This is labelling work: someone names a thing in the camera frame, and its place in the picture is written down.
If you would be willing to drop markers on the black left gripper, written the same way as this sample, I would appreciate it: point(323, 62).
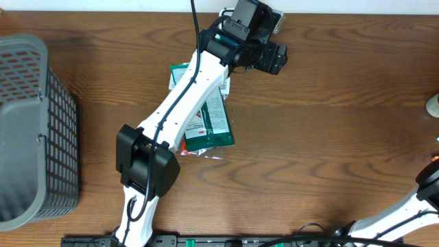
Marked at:
point(274, 59)

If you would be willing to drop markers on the black mounting rail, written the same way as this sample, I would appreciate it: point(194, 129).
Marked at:
point(232, 241)

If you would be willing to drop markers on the grey plastic basket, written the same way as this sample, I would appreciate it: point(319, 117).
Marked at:
point(39, 136)

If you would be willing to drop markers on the green grip gloves package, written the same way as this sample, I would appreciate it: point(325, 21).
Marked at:
point(212, 127)

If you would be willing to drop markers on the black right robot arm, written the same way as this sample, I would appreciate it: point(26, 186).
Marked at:
point(417, 209)

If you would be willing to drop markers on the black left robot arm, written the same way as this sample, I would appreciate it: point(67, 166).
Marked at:
point(146, 155)

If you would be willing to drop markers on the white barcode scanner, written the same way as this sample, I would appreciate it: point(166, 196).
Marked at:
point(226, 13)

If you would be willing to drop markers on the red dustpan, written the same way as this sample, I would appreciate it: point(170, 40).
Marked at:
point(224, 87)

